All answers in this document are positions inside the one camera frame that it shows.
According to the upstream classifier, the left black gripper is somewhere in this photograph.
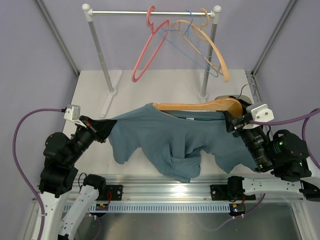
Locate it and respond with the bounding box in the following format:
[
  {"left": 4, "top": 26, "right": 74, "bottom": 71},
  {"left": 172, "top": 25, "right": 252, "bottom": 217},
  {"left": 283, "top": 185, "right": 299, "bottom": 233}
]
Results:
[{"left": 66, "top": 114, "right": 116, "bottom": 165}]

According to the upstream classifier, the brown wooden hanger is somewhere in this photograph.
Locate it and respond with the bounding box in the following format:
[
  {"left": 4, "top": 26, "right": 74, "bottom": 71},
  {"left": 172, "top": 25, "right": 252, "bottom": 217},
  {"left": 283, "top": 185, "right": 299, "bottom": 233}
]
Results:
[{"left": 152, "top": 97, "right": 243, "bottom": 118}]

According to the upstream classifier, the blue-grey t shirt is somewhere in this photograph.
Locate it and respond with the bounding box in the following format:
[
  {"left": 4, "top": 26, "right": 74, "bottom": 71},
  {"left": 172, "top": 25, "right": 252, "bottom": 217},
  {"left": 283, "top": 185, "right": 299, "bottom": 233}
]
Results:
[{"left": 108, "top": 103, "right": 256, "bottom": 183}]

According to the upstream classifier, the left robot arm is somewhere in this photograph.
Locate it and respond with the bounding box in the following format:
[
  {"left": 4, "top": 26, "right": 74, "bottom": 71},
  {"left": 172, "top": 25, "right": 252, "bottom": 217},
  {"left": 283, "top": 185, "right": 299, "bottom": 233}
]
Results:
[{"left": 38, "top": 115, "right": 117, "bottom": 240}]

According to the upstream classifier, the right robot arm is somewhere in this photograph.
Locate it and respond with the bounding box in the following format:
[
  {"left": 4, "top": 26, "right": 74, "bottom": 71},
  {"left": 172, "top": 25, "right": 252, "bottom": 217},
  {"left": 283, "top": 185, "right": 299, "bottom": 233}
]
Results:
[{"left": 224, "top": 108, "right": 320, "bottom": 202}]

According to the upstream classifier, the beige plastic hanger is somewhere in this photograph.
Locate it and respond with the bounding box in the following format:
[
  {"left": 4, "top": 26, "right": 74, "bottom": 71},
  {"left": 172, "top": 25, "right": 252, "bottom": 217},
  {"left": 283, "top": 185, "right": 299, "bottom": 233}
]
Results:
[{"left": 170, "top": 5, "right": 230, "bottom": 82}]

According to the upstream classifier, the pink plastic hanger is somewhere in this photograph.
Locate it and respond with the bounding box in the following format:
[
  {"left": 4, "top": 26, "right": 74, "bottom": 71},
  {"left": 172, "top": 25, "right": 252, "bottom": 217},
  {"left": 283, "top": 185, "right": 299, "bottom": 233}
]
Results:
[{"left": 131, "top": 5, "right": 170, "bottom": 83}]

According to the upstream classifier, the white laundry basket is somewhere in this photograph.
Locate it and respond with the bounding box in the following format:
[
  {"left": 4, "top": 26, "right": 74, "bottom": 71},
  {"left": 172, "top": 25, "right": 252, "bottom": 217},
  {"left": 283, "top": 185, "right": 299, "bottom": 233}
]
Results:
[{"left": 215, "top": 95, "right": 254, "bottom": 105}]

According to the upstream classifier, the white metal clothes rack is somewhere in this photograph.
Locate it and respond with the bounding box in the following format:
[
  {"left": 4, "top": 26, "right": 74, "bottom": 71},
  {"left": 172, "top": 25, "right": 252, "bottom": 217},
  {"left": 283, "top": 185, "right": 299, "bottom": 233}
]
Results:
[{"left": 81, "top": 3, "right": 222, "bottom": 118}]

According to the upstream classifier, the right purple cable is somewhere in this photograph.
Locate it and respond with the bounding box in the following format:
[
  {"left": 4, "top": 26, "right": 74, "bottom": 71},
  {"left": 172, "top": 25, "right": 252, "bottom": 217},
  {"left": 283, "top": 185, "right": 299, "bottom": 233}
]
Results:
[{"left": 249, "top": 107, "right": 320, "bottom": 231}]

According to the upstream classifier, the purple cable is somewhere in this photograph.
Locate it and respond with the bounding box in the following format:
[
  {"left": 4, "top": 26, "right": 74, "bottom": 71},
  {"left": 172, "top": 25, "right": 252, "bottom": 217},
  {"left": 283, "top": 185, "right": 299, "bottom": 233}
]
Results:
[
  {"left": 12, "top": 107, "right": 66, "bottom": 240},
  {"left": 249, "top": 107, "right": 320, "bottom": 231}
]

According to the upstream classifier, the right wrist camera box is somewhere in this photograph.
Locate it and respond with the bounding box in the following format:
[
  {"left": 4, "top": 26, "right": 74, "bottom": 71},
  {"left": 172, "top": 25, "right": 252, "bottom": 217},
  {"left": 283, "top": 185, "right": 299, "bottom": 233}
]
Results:
[{"left": 246, "top": 102, "right": 275, "bottom": 123}]

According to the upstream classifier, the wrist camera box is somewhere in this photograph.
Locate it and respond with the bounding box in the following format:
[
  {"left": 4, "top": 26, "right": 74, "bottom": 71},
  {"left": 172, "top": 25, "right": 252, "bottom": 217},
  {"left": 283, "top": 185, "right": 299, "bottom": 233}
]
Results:
[
  {"left": 63, "top": 104, "right": 81, "bottom": 125},
  {"left": 246, "top": 102, "right": 275, "bottom": 123}
]

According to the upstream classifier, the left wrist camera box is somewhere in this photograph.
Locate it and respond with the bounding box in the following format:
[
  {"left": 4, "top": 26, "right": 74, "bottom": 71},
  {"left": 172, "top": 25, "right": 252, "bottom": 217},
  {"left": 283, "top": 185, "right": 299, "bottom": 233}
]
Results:
[{"left": 63, "top": 104, "right": 81, "bottom": 125}]

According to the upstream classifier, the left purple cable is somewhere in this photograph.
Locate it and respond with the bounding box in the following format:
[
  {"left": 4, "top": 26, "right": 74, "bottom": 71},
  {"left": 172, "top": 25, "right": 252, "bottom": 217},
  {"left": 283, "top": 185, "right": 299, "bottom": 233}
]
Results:
[{"left": 12, "top": 107, "right": 66, "bottom": 240}]

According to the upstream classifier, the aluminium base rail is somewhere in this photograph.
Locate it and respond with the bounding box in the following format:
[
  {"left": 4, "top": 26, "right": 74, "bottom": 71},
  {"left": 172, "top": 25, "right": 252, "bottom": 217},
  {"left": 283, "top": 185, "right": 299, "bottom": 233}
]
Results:
[{"left": 32, "top": 174, "right": 305, "bottom": 202}]

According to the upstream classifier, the slotted cable duct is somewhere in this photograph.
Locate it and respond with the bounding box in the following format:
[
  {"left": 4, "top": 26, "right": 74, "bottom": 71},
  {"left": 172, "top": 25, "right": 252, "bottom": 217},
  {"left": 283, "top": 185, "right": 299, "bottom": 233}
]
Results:
[{"left": 62, "top": 201, "right": 247, "bottom": 213}]

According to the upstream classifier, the blue wire hanger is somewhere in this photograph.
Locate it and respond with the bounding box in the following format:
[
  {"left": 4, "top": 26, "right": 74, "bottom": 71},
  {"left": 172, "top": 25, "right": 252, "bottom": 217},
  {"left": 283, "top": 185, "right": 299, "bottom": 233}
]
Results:
[{"left": 157, "top": 10, "right": 219, "bottom": 78}]

